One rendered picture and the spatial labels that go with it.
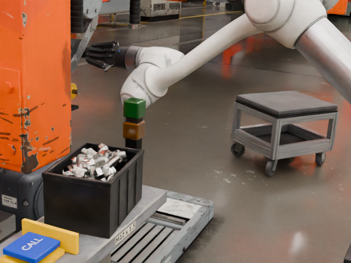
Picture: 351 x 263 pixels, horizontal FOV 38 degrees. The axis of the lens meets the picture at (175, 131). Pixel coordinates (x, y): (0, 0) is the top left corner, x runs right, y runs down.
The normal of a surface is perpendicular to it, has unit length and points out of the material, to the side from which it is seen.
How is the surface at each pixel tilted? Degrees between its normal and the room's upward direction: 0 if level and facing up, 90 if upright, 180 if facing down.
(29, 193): 90
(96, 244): 0
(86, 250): 0
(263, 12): 84
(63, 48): 90
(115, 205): 90
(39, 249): 0
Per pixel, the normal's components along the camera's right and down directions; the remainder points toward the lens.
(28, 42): 0.92, 0.17
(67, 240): -0.40, 0.25
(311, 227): 0.05, -0.95
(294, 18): -0.17, 0.30
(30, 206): 0.69, 0.25
